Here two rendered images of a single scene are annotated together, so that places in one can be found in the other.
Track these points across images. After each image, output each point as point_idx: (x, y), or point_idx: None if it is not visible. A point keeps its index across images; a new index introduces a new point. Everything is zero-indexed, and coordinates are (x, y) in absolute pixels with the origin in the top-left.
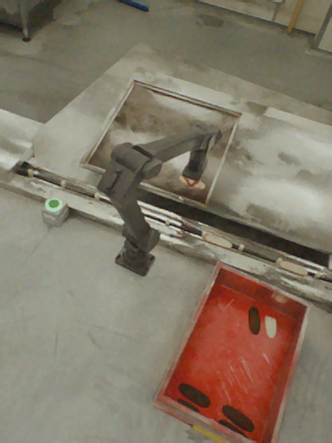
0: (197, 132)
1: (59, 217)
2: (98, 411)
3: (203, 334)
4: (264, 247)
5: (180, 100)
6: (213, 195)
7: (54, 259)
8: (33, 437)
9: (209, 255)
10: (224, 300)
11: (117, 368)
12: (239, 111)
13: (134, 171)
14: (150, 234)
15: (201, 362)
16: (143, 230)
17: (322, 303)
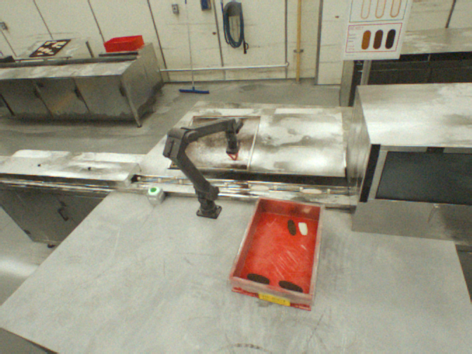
0: (223, 120)
1: (158, 197)
2: (196, 301)
3: (259, 242)
4: (290, 184)
5: None
6: (251, 164)
7: (159, 222)
8: (154, 326)
9: (255, 197)
10: (270, 220)
11: (204, 274)
12: (259, 115)
13: (180, 138)
14: (210, 187)
15: (260, 259)
16: (204, 185)
17: (335, 207)
